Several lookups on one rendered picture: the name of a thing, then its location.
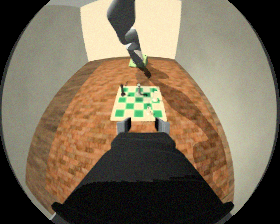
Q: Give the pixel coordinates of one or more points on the green and cream chessboard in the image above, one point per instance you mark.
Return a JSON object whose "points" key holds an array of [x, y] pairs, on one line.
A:
{"points": [[135, 106]]}

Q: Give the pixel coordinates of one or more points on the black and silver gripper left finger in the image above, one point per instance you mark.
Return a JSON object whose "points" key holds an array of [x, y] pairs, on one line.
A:
{"points": [[124, 126]]}

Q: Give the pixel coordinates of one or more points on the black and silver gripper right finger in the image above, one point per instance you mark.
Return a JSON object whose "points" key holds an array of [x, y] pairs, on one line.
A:
{"points": [[162, 126]]}

